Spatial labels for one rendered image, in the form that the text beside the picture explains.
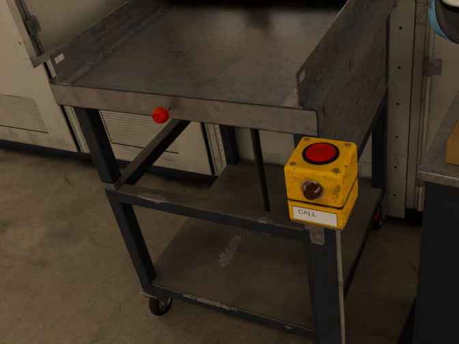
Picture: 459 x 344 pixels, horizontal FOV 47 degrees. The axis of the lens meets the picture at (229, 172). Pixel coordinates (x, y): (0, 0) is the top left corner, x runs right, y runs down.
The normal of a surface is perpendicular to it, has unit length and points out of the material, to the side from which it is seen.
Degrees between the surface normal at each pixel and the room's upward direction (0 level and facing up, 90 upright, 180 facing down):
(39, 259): 0
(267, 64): 0
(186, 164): 90
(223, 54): 0
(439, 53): 90
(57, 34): 90
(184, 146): 90
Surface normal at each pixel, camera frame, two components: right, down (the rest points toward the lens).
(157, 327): -0.15, -0.79
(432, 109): -0.43, 0.59
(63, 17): 0.82, 0.23
